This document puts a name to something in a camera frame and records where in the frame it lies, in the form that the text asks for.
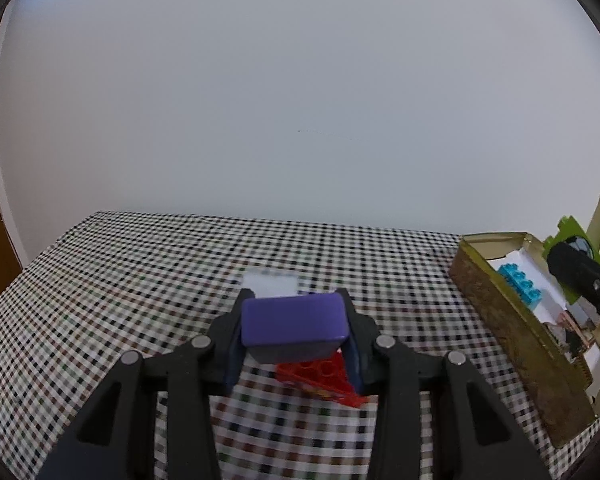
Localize green toy brick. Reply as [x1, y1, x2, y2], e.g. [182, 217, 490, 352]
[544, 215, 600, 267]

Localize pink framed picture card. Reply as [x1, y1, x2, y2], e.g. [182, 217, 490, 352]
[542, 305, 600, 366]

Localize gold tin box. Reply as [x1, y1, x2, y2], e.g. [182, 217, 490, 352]
[449, 231, 600, 450]

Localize white paper liner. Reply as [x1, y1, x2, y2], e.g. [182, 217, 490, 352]
[487, 250, 600, 392]

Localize checkered tablecloth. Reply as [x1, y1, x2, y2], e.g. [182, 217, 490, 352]
[0, 211, 600, 480]

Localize purple block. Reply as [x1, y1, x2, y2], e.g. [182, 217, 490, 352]
[241, 292, 351, 365]

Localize blue toy brick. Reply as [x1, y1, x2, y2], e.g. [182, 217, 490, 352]
[497, 263, 543, 311]

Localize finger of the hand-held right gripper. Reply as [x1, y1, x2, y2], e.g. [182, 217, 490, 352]
[546, 242, 600, 333]

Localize red toy brick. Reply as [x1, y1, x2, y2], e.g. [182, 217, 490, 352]
[275, 350, 370, 408]

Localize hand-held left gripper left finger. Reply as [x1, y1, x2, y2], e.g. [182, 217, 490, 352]
[40, 287, 256, 480]

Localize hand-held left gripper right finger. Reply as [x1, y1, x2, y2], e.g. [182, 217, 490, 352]
[335, 287, 553, 480]

